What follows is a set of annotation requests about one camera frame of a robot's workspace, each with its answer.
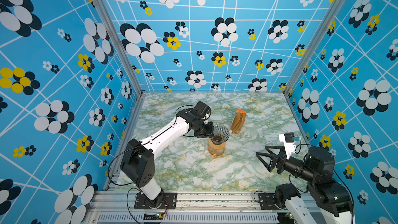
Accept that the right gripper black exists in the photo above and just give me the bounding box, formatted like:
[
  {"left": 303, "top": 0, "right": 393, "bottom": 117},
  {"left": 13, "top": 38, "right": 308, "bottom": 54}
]
[{"left": 256, "top": 144, "right": 317, "bottom": 185}]

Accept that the grey ribbed glass dripper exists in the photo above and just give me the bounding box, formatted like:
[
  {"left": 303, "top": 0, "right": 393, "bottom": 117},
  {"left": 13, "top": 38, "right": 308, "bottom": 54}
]
[{"left": 210, "top": 125, "right": 230, "bottom": 145}]

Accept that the orange glass coffee carafe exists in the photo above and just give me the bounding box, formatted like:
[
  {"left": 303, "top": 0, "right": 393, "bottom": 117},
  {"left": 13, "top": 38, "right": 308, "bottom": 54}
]
[{"left": 207, "top": 141, "right": 226, "bottom": 158}]

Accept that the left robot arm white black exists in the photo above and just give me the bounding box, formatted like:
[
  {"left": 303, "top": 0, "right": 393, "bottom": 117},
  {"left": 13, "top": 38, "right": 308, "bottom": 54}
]
[{"left": 120, "top": 101, "right": 214, "bottom": 207}]

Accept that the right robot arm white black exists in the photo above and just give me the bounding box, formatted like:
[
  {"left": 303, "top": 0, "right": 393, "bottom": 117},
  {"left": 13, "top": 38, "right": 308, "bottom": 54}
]
[{"left": 256, "top": 146, "right": 356, "bottom": 224}]

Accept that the small green circuit board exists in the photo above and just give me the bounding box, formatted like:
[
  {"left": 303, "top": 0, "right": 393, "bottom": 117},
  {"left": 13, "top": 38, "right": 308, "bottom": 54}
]
[{"left": 143, "top": 213, "right": 164, "bottom": 221}]

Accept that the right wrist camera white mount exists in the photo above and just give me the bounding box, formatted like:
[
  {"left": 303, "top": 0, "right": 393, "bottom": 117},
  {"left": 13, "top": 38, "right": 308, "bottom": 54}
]
[{"left": 278, "top": 132, "right": 302, "bottom": 160}]

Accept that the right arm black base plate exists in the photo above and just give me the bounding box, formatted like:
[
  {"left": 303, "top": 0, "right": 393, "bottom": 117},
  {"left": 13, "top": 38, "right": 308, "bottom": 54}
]
[{"left": 257, "top": 192, "right": 278, "bottom": 210}]

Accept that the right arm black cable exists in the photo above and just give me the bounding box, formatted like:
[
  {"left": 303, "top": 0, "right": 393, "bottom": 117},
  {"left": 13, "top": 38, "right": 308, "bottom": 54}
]
[{"left": 329, "top": 167, "right": 353, "bottom": 212}]

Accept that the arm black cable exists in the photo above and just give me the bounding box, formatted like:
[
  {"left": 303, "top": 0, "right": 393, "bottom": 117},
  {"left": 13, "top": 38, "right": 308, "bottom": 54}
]
[
  {"left": 329, "top": 167, "right": 353, "bottom": 212},
  {"left": 106, "top": 105, "right": 200, "bottom": 187}
]

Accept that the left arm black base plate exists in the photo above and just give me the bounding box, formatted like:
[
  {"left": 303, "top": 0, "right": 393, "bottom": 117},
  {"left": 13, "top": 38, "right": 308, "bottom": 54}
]
[{"left": 134, "top": 192, "right": 177, "bottom": 209}]

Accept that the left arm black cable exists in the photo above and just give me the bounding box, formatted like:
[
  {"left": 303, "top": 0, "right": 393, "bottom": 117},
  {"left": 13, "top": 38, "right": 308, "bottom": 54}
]
[{"left": 106, "top": 105, "right": 200, "bottom": 187}]

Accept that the aluminium front rail frame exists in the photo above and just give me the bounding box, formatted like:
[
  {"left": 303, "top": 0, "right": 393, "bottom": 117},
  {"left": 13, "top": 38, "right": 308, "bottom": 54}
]
[{"left": 82, "top": 190, "right": 355, "bottom": 224}]

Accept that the right aluminium corner post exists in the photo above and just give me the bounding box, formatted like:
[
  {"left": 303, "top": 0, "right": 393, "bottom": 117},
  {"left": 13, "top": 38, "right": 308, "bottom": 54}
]
[{"left": 284, "top": 0, "right": 346, "bottom": 98}]

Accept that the aluminium corner post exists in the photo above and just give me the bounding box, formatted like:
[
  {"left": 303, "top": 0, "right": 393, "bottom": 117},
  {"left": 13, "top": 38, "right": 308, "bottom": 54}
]
[
  {"left": 94, "top": 0, "right": 143, "bottom": 97},
  {"left": 284, "top": 0, "right": 346, "bottom": 98}
]

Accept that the left aluminium corner post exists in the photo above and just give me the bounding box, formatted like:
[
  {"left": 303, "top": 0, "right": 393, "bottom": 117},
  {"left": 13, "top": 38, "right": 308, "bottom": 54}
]
[{"left": 94, "top": 0, "right": 143, "bottom": 97}]

